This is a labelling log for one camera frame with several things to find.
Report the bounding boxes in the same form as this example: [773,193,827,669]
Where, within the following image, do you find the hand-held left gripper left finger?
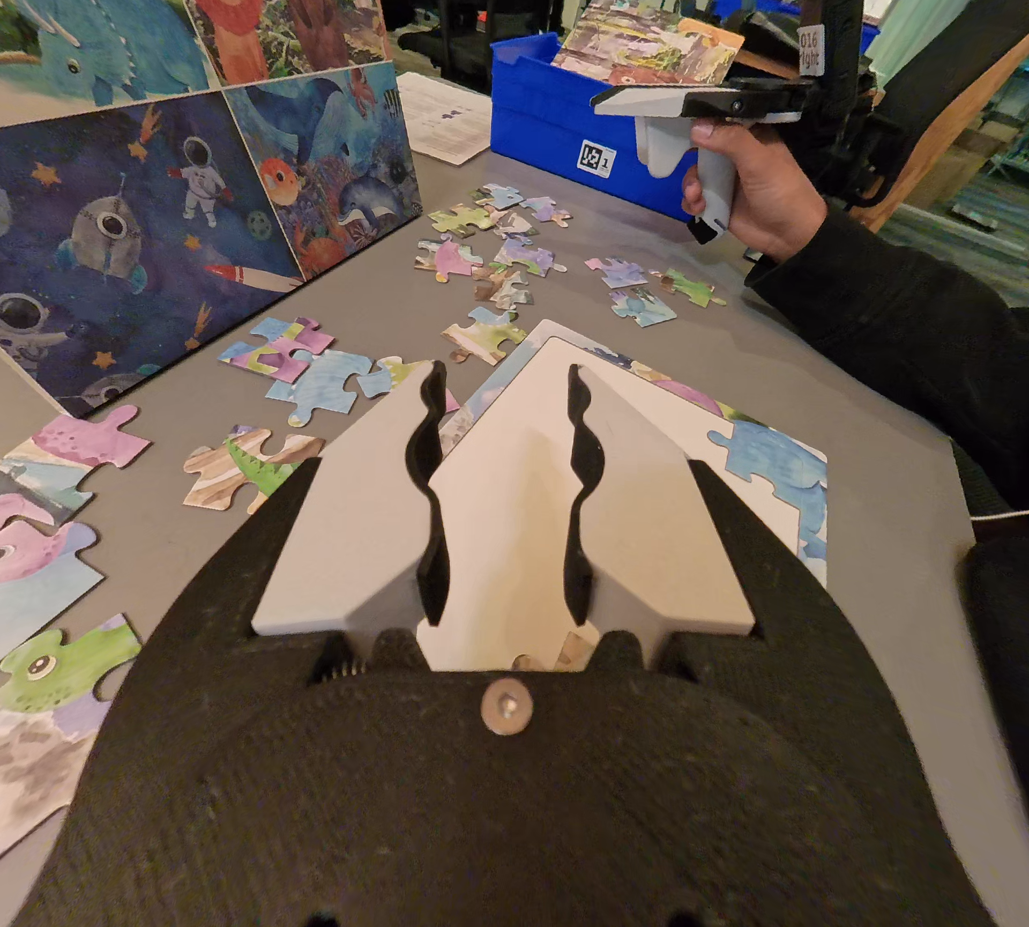
[251,361,448,658]

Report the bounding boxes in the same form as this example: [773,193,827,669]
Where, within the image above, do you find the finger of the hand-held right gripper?
[592,84,704,120]

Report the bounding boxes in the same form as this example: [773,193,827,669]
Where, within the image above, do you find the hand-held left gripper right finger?
[565,364,757,663]

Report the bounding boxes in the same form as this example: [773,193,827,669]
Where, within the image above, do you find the blue triceratops body puzzle piece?
[707,419,829,566]

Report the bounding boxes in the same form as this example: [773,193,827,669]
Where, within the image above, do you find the white puzzle tray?
[418,318,829,672]

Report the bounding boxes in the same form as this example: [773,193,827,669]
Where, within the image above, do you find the jigsaw puzzle pieces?
[0,183,728,856]

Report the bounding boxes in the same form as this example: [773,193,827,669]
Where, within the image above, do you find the person's right forearm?
[743,207,1029,514]

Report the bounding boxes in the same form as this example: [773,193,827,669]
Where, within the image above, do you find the person's right hand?
[682,121,829,264]

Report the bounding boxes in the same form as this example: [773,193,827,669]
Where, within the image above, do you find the forest picture puzzle board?
[550,0,744,89]

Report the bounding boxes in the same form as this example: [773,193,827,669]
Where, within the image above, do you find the blue plastic bin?
[490,32,725,222]

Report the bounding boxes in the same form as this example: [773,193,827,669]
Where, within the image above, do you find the laminated instruction sheet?
[396,70,493,166]

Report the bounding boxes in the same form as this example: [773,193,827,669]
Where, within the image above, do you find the animal picture board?
[0,0,424,417]

